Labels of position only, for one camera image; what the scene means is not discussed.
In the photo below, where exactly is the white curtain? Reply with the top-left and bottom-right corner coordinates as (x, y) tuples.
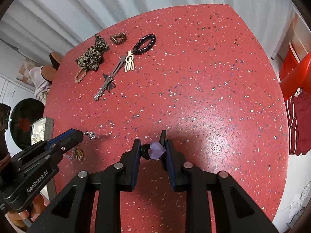
(1, 0), (294, 63)

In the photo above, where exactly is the purple heart hair tie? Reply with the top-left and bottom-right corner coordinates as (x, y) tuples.
(140, 141), (167, 161)

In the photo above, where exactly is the red plastic stool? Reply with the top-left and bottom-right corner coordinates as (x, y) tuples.
(279, 41), (310, 100)

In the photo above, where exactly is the brown spiral hair tie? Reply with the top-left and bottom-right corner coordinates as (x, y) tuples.
(110, 31), (128, 45)

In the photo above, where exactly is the left hand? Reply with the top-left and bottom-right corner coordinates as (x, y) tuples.
(6, 193), (49, 228)

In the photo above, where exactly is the pink white cloth pile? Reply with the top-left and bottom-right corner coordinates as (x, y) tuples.
(30, 67), (51, 105)

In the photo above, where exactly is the pink soled slipper front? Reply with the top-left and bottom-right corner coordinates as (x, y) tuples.
(41, 65), (57, 84)

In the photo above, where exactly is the black bow hair clip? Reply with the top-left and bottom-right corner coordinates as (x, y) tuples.
(102, 73), (116, 92)

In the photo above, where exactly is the beige braided hair tie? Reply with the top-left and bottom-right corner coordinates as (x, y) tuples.
(74, 69), (88, 84)

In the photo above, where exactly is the grey snap hair clip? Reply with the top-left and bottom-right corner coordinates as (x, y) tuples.
(110, 55), (126, 78)

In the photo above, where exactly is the silver ornate hair clip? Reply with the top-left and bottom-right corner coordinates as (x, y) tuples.
(93, 76), (115, 101)

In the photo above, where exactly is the leopard print scrunchie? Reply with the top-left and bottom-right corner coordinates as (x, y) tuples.
(75, 34), (109, 72)

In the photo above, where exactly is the checkered pink bag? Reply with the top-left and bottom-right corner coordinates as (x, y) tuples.
(16, 58), (38, 86)

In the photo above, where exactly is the black spiral hair tie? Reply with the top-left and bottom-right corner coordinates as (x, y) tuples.
(131, 34), (157, 56)

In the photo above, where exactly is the white jewelry tray box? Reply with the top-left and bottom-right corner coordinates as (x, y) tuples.
(31, 117), (54, 145)

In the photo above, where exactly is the pink soled slipper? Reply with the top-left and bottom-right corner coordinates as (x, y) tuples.
(41, 65), (57, 84)
(49, 52), (63, 70)

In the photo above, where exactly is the purple hair tie with charm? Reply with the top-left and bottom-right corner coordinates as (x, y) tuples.
(65, 146), (86, 162)

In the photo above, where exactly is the cream small hair clip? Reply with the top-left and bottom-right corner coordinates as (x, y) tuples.
(124, 50), (135, 73)

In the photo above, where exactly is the dark red garment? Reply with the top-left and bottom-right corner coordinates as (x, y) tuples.
(285, 90), (311, 156)

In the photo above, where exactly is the pink soled slipper back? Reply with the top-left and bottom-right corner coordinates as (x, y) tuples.
(49, 52), (63, 70)

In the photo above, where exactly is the white washing machine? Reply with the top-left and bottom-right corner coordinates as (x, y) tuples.
(1, 76), (45, 156)

